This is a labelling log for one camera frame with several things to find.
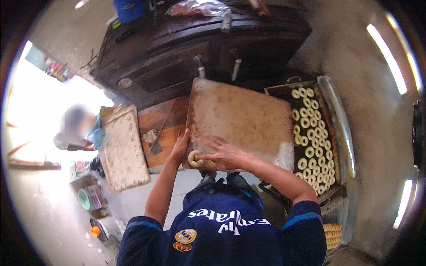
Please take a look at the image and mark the person's right hand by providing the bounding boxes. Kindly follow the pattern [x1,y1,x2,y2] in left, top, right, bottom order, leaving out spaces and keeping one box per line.
[196,135,254,172]

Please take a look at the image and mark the dark baking tray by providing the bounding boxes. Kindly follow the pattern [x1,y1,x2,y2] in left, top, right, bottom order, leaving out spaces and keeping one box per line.
[259,81,344,204]

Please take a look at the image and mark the raw dough ring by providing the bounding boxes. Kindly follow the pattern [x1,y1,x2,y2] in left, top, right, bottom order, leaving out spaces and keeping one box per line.
[188,150,217,169]

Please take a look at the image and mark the person's left hand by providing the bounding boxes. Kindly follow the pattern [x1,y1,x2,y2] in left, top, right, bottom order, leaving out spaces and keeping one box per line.
[170,128,192,164]

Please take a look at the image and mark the clear plastic bag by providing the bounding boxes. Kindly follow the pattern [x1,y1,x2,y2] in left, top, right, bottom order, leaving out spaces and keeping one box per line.
[166,0,232,18]

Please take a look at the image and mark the dark metal oven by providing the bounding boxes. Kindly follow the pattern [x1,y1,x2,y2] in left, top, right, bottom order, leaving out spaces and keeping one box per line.
[95,3,313,111]

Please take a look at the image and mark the wooden work table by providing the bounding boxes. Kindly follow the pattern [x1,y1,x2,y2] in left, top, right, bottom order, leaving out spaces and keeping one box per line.
[138,96,190,169]

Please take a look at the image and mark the green bowl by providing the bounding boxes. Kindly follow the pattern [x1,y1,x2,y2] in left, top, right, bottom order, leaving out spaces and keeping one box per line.
[78,188,91,211]

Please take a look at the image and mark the metal dough scraper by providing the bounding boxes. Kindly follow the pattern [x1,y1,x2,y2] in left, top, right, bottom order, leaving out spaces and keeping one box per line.
[143,128,164,156]

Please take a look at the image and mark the floured baking tray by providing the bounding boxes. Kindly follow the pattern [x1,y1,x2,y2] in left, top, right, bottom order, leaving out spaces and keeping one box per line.
[99,105,152,194]

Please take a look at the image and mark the metal oven handle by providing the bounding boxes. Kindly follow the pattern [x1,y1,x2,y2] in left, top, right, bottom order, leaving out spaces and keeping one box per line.
[231,59,242,82]
[194,55,207,79]

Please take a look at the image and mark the dark round pan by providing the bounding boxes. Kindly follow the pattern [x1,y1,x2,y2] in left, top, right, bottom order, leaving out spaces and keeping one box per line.
[89,218,110,244]

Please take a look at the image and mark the person's body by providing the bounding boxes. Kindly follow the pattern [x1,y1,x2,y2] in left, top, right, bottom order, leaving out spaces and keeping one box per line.
[116,181,328,266]

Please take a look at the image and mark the white tube light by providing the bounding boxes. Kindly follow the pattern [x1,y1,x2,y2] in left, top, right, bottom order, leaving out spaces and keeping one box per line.
[392,180,413,231]
[366,23,408,96]

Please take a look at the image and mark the rusty baking tray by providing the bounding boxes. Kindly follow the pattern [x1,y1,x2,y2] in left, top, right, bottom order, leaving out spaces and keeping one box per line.
[183,78,295,172]

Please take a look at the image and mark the blue cap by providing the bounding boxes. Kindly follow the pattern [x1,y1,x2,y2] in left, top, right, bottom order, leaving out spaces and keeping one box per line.
[113,0,149,24]

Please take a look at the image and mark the rows of raw dough rings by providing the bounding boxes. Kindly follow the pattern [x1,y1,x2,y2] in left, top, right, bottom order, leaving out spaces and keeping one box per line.
[291,87,336,196]

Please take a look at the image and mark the person's legs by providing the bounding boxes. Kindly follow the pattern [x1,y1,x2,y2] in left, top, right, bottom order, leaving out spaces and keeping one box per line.
[198,170,264,208]

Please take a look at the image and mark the stack of baked rings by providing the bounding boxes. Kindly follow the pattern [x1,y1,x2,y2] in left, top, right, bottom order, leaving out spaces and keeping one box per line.
[322,223,343,251]

